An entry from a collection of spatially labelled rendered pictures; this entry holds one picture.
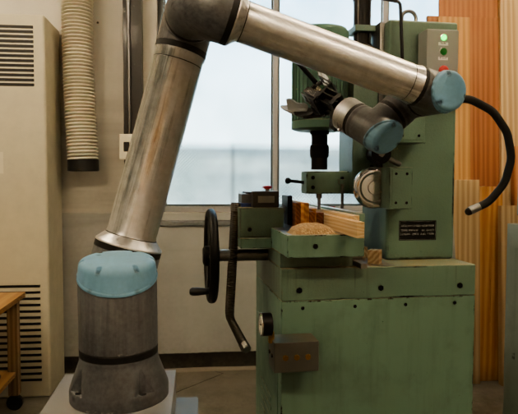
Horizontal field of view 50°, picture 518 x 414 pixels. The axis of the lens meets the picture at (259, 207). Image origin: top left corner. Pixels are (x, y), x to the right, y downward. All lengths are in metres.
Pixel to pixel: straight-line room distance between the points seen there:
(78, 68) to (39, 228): 0.80
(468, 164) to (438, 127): 1.39
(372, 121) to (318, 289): 0.49
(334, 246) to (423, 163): 0.44
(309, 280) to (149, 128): 0.63
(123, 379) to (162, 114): 0.55
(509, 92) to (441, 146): 1.59
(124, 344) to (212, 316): 2.03
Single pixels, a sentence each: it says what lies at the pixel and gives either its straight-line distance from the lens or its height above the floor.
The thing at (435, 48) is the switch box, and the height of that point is 1.42.
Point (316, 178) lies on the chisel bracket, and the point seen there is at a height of 1.05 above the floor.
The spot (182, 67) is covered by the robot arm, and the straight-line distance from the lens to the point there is 1.25.
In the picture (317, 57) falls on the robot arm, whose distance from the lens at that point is 1.20.
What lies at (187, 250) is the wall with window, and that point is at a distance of 3.02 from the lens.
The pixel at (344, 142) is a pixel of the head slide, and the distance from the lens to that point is 1.80.
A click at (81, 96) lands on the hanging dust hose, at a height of 1.44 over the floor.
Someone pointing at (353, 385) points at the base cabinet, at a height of 0.46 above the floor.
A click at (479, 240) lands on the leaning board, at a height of 0.73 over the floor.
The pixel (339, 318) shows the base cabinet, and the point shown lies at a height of 0.66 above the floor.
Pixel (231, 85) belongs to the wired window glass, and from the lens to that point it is 3.12.
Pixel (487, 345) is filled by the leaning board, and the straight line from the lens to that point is 3.19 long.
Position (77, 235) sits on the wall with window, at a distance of 3.08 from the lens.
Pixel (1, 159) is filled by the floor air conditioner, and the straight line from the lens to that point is 2.85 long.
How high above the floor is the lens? 1.05
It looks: 3 degrees down
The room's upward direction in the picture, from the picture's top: straight up
